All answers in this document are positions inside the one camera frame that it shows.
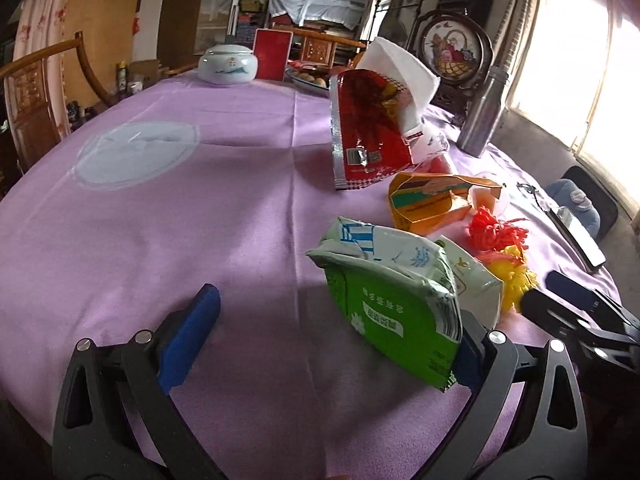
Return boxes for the pale green soft packet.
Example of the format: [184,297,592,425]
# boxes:
[434,234,505,332]

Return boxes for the red string tassel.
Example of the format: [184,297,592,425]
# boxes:
[465,206,530,257]

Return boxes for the yellow string tassel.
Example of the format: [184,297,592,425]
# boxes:
[487,245,539,314]

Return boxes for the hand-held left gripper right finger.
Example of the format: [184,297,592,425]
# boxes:
[405,310,588,480]

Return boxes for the green white paper packet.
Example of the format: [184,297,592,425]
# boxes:
[306,216,464,391]

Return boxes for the black lanyard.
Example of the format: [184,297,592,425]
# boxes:
[516,182,552,212]

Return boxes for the clear capsule with red filling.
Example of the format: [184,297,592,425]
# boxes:
[415,152,458,181]

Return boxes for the clear capsule with orange filling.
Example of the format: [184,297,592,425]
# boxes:
[469,172,511,212]

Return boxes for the white ceramic jar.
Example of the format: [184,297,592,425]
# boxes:
[198,44,259,84]

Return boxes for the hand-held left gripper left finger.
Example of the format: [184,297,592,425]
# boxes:
[52,284,236,480]

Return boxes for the orange cardboard box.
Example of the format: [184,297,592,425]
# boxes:
[389,172,502,237]

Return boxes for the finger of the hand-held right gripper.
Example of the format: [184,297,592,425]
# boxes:
[520,289,640,376]
[546,270,640,333]

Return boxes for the white paper napkin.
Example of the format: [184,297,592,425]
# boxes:
[357,36,451,163]

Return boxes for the curved wooden chair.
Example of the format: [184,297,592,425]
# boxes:
[0,31,113,173]

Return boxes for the round decorative screen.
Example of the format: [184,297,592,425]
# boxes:
[414,7,496,111]

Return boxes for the beige window curtain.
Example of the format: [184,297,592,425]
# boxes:
[492,0,545,92]

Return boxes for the red rectangular box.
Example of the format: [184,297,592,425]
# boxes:
[252,28,293,82]

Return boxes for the blue fruit plate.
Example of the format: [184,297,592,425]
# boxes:
[285,62,333,97]

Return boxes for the red foil snack bag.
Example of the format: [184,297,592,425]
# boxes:
[328,69,426,192]

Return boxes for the steel water bottle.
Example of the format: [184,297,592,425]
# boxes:
[457,65,510,157]

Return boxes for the carved wooden chair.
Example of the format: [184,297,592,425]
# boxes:
[270,25,368,68]

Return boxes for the black chair with blue cushion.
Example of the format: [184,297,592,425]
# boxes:
[544,165,621,242]

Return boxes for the white dust sheet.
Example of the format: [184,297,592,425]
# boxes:
[267,0,367,31]

